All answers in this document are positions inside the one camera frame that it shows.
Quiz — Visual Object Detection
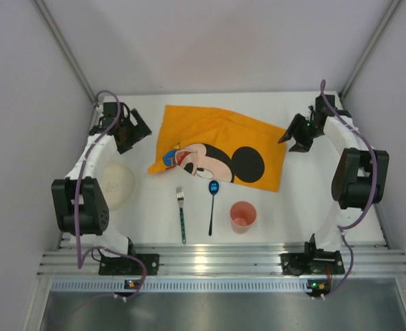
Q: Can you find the cream round plate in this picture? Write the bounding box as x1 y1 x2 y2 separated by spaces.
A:
100 163 135 210

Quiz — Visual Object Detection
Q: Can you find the orange cartoon mouse cloth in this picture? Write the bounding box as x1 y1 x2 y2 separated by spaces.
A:
148 105 286 192

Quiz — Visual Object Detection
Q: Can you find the pink plastic cup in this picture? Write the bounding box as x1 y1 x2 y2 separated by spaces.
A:
230 201 256 234

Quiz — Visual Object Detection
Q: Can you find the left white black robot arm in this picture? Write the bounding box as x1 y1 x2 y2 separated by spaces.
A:
51 101 152 261

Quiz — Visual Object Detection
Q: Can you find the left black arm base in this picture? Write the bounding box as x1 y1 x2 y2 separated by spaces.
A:
98 254 160 276

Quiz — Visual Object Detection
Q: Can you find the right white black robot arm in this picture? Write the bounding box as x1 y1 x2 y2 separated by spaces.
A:
278 92 389 252

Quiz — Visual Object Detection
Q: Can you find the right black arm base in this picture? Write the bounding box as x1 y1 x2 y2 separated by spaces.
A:
281 251 345 277

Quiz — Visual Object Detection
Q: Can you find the blue metallic spoon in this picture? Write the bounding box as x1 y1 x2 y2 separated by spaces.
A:
208 180 220 236

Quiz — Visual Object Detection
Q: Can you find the fork with teal handle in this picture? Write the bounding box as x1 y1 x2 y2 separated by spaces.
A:
176 186 187 245

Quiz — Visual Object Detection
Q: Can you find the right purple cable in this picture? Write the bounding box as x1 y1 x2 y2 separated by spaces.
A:
317 79 378 301

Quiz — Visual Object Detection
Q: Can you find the purple cable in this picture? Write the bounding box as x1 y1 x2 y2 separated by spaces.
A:
317 79 378 301
76 90 146 301

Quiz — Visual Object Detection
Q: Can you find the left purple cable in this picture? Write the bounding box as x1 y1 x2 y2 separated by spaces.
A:
76 90 146 301

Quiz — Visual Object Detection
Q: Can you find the aluminium mounting rail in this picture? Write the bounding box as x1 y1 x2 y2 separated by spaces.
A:
37 243 406 279

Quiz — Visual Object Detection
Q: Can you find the perforated grey cable duct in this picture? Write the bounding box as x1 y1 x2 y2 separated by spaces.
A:
50 278 341 294

